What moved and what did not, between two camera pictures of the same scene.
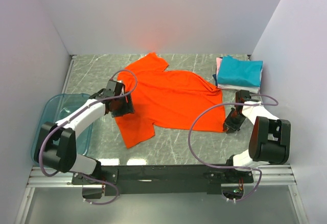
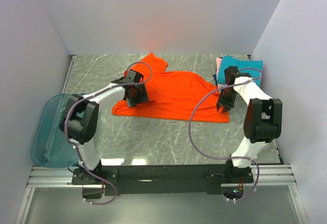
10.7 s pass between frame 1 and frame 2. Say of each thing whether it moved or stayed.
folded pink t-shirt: stayed
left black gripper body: moved
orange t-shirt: moved
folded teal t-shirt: stayed
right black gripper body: moved
